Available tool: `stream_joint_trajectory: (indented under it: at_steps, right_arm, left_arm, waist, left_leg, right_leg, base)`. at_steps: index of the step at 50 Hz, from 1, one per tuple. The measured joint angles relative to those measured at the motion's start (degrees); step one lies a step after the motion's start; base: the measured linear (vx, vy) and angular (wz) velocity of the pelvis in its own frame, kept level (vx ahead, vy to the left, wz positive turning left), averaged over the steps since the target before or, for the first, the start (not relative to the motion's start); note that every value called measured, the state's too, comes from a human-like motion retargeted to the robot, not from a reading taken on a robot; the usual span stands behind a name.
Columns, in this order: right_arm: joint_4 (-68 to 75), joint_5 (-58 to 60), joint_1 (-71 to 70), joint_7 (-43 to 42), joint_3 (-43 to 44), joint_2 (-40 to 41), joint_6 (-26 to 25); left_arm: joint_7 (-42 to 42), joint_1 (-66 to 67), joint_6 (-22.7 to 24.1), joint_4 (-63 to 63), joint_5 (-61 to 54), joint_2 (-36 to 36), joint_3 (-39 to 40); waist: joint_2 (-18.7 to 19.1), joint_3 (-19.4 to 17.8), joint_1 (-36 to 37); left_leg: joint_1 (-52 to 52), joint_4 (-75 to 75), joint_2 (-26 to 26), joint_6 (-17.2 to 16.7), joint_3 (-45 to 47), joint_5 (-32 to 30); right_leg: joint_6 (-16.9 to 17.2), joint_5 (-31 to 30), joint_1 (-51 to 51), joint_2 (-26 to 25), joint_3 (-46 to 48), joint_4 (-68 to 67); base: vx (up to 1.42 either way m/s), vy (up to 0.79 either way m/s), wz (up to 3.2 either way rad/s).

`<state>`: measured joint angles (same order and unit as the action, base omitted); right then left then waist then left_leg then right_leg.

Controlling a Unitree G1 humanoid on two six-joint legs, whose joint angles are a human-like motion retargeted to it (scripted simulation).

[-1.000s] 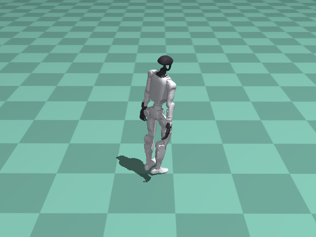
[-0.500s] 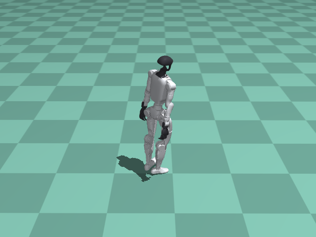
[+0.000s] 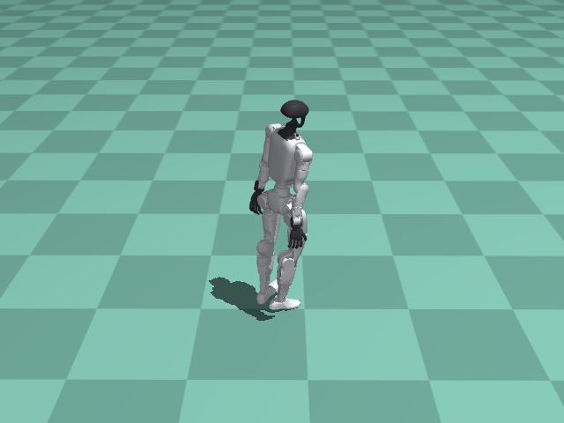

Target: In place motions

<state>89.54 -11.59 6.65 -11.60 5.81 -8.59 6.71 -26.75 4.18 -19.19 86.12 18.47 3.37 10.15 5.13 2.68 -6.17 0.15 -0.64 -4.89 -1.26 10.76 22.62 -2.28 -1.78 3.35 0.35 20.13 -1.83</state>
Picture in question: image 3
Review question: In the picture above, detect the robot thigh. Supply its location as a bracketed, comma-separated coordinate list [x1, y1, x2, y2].
[257, 190, 281, 256]
[277, 203, 308, 267]

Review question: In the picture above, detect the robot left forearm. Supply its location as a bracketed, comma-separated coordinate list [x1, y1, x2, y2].
[256, 159, 270, 189]

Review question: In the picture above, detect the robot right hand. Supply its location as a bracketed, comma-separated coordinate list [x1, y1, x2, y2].
[287, 217, 307, 249]

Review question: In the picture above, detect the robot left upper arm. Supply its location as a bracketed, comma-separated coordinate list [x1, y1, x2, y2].
[262, 123, 281, 164]

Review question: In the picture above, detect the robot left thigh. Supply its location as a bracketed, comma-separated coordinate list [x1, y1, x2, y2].
[257, 190, 281, 256]

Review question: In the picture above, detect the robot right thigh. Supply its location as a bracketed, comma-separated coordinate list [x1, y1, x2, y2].
[277, 203, 308, 267]

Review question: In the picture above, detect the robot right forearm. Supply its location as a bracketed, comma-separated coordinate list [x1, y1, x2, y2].
[290, 185, 308, 225]

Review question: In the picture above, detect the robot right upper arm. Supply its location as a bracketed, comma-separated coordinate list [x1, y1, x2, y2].
[293, 144, 313, 193]

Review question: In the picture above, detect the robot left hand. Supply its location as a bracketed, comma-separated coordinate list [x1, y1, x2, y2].
[249, 181, 264, 215]

